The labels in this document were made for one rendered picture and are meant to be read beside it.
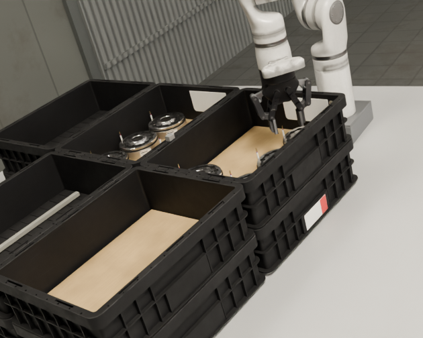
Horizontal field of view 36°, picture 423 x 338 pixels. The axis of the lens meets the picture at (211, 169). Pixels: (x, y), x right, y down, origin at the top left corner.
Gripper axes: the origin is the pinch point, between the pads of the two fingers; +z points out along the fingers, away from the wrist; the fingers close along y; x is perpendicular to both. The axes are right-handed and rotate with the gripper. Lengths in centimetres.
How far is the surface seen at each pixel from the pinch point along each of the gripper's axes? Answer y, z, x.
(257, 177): 13.4, -1.9, 23.3
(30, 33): 70, 9, -218
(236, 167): 13.5, 7.5, -1.6
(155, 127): 27.7, 4.3, -31.9
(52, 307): 54, -1, 42
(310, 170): 0.0, 6.8, 11.8
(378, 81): -108, 89, -209
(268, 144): 3.7, 7.4, -7.7
